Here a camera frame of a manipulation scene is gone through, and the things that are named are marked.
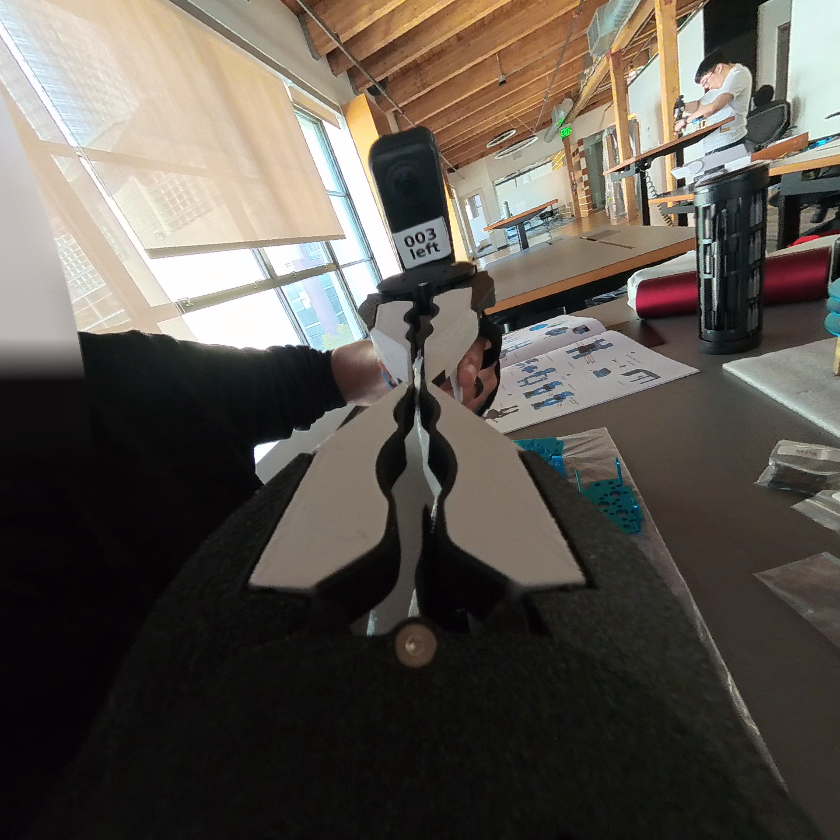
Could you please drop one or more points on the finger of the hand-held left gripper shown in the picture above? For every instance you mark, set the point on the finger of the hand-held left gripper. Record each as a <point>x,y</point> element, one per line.
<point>390,334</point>
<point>453,341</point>

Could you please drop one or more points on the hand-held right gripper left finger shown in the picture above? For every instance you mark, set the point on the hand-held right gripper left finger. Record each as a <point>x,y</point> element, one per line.
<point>315,525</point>

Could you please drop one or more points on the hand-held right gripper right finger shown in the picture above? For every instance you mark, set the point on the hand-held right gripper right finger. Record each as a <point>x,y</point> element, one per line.
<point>512,525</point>

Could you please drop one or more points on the person's left forearm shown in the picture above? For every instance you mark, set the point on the person's left forearm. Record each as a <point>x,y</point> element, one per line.
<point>229,387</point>

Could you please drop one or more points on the dark desk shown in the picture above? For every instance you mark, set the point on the dark desk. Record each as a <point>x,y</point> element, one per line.
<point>722,525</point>

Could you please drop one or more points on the wooden standing desk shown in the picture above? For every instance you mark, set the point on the wooden standing desk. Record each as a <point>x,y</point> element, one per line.
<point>663,154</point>

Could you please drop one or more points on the person's left hand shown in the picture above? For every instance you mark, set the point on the person's left hand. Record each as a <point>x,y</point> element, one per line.
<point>358,374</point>

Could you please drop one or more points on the assembly instruction booklet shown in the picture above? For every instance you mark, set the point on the assembly instruction booklet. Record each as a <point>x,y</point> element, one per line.
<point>590,367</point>

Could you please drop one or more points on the large clear plastic bag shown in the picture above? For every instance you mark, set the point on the large clear plastic bag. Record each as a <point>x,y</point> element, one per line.
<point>656,564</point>

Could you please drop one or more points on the large dark neighbouring table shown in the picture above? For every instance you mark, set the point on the large dark neighbouring table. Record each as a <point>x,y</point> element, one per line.
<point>590,262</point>

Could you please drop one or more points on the beige roller blind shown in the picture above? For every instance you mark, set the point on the beige roller blind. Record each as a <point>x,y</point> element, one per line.
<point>197,131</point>

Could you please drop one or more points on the black patterned bottle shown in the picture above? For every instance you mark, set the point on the black patterned bottle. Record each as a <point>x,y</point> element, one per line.
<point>732,262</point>

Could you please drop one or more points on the pile of small screw bags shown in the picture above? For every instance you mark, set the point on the pile of small screw bags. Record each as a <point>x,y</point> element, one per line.
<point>797,472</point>

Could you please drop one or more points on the white foam sheet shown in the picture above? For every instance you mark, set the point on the white foam sheet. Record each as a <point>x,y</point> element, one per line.
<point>781,387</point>

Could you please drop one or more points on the red fabric roll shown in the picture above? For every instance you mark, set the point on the red fabric roll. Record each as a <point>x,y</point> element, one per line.
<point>794,275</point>

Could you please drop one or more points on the black office chair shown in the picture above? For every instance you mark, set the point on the black office chair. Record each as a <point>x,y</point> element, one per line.
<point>768,118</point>

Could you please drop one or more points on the teal rounded object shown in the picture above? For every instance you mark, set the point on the teal rounded object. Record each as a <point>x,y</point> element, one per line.
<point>833,308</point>

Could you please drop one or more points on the blue metal bracket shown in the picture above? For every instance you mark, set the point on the blue metal bracket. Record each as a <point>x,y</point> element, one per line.
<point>610,505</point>
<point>541,453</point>

